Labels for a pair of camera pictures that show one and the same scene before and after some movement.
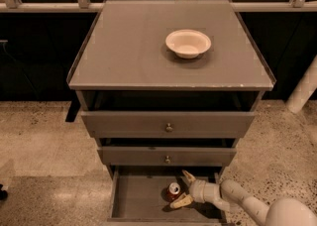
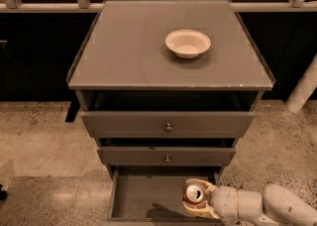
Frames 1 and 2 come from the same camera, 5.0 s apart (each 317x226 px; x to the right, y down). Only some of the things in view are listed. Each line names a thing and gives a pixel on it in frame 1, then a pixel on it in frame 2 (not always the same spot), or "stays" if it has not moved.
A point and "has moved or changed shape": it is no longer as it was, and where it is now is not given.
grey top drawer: (166, 125) stays
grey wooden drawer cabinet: (156, 113) stays
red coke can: (169, 193) has moved or changed shape
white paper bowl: (188, 44) stays
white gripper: (198, 190) to (224, 200)
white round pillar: (304, 88) stays
